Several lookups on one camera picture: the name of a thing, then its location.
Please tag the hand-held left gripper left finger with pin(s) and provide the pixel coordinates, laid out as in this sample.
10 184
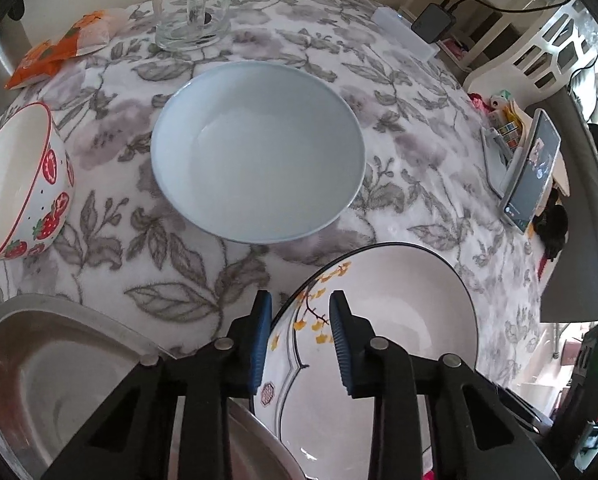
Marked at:
261 340

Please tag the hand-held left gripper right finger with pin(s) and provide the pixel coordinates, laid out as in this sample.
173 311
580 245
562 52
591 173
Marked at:
339 340

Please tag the plain pale bowl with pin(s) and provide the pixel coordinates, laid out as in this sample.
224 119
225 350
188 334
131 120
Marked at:
259 160

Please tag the stainless steel basin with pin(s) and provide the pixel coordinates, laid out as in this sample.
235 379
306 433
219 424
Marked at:
54 375

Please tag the strawberry print bowl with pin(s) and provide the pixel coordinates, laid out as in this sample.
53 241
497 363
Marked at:
54 200

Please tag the grey phone stand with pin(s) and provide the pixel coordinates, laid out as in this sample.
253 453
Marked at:
494 160

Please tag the black electronic device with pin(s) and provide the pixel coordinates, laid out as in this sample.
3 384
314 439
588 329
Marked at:
586 385

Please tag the floral tablecloth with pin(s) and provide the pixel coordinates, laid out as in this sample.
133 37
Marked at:
129 125

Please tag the grey chair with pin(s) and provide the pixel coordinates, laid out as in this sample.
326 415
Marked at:
584 260

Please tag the smartphone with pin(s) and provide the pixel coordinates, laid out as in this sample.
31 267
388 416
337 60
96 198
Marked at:
534 170

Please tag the colourful small box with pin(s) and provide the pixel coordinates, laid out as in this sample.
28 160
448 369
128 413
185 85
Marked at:
508 127

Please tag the pink toy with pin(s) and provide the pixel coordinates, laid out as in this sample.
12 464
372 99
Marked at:
479 101

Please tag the clear glass mug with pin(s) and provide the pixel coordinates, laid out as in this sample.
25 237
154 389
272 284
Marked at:
189 35

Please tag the white power strip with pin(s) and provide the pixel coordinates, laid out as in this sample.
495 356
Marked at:
396 27

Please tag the black charger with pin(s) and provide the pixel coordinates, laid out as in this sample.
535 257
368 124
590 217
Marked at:
434 22

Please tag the white shelf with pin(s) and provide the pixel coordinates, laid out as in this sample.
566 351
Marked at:
484 30

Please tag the white and orange snack packet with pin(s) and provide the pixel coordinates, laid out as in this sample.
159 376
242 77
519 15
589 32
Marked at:
91 32

